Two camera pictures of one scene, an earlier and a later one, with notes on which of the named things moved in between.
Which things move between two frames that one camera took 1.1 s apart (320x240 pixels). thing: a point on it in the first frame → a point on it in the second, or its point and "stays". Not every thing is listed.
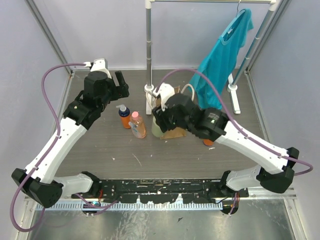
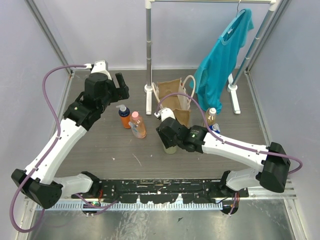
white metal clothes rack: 150,89 stays
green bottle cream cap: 156,130 → 170,150
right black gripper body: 167,121 → 168,142
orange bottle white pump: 124,113 stays
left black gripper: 119,88 stays
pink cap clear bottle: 137,125 stays
